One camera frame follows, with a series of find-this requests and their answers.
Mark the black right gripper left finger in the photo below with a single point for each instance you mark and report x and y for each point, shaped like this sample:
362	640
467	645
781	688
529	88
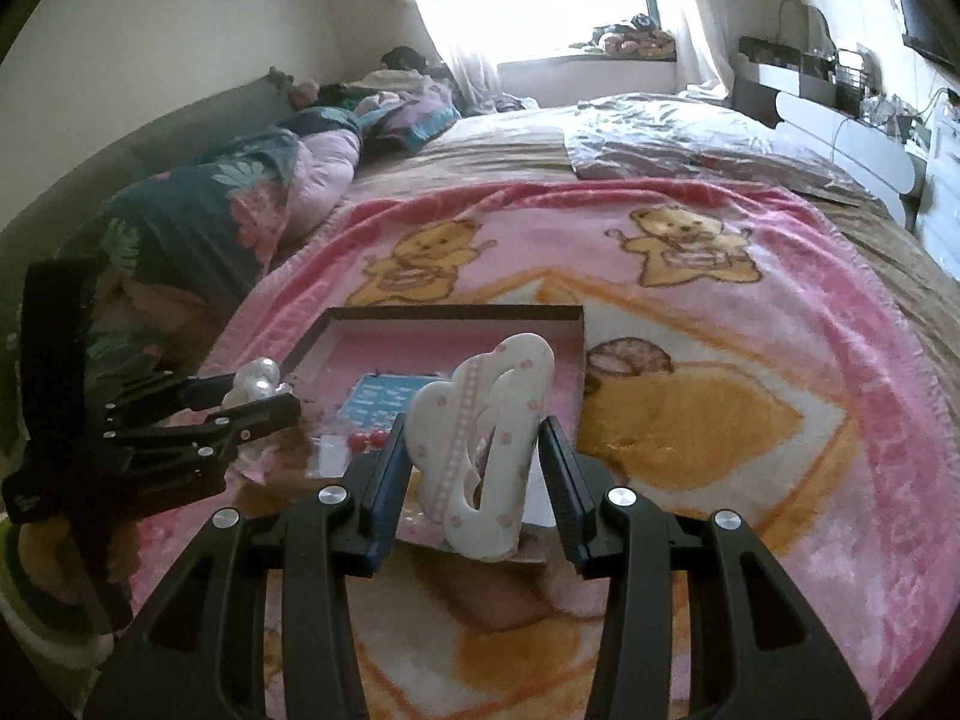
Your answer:
196	648

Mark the pearl white small claw clip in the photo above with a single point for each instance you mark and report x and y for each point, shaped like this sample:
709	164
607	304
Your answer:
255	381

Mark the white packet with red earrings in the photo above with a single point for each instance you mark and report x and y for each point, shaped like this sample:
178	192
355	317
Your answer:
332	453

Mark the white cloud claw clip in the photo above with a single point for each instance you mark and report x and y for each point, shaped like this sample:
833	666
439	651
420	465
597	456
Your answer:
472	438

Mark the left hand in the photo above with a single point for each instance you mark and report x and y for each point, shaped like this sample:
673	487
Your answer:
42	549

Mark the dark floral quilt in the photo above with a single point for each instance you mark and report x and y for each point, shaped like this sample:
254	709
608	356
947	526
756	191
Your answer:
175	254

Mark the pink shallow box tray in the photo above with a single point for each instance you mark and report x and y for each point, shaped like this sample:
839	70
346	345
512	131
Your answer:
345	344

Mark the blue card in tray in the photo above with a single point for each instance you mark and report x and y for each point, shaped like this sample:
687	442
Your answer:
377	399

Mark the pink teddy bear blanket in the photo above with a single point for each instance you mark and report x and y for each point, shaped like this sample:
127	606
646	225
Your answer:
742	349

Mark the purple pillow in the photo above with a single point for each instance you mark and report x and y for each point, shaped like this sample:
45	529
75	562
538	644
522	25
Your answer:
403	122

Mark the white drawer cabinet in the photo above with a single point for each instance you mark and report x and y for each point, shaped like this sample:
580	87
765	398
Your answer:
937	223

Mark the white bed footboard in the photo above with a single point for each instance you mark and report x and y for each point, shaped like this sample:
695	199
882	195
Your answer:
864	153

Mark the white window curtain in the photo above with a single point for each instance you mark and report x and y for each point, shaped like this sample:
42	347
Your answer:
459	35

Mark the black wall television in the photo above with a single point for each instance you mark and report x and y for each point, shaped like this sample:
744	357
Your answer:
918	33

